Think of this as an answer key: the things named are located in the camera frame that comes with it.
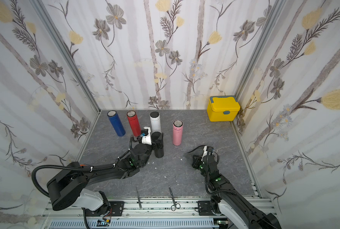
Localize black thermos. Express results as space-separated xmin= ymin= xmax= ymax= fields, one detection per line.
xmin=151 ymin=132 xmax=164 ymax=158

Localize pink thermos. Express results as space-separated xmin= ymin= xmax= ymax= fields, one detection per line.
xmin=173 ymin=120 xmax=184 ymax=146

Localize white thermos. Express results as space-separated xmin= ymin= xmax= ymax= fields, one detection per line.
xmin=150 ymin=111 xmax=161 ymax=133

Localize red thermos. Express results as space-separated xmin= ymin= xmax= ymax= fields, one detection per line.
xmin=127 ymin=111 xmax=141 ymax=137

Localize blue thermos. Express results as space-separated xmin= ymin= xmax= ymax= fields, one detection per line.
xmin=107 ymin=110 xmax=126 ymax=136

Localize grey cloth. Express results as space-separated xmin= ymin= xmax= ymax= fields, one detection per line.
xmin=186 ymin=145 xmax=206 ymax=159

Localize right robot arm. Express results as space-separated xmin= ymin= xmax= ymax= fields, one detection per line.
xmin=192 ymin=152 xmax=281 ymax=229

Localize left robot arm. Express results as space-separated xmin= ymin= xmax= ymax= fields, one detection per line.
xmin=47 ymin=140 xmax=164 ymax=216

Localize scissors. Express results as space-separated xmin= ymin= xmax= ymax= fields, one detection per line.
xmin=169 ymin=186 xmax=181 ymax=211

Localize yellow lidded box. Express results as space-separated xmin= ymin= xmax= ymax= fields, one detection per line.
xmin=207 ymin=95 xmax=240 ymax=122

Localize metal tweezers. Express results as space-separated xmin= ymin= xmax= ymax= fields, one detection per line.
xmin=136 ymin=187 xmax=142 ymax=209

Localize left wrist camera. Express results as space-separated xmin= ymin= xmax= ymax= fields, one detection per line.
xmin=140 ymin=127 xmax=152 ymax=145

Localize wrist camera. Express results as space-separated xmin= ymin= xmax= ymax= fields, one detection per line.
xmin=140 ymin=127 xmax=152 ymax=145
xmin=202 ymin=146 xmax=214 ymax=158

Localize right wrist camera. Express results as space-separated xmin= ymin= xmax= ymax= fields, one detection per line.
xmin=202 ymin=146 xmax=214 ymax=158

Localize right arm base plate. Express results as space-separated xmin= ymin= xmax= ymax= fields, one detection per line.
xmin=197 ymin=200 xmax=216 ymax=216

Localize aluminium front rail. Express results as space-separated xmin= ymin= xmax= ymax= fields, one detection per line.
xmin=37 ymin=196 xmax=230 ymax=229

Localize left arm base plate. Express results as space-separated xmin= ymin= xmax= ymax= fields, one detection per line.
xmin=85 ymin=201 xmax=125 ymax=217

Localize black corrugated cable conduit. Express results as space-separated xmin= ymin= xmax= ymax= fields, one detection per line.
xmin=31 ymin=164 xmax=116 ymax=198

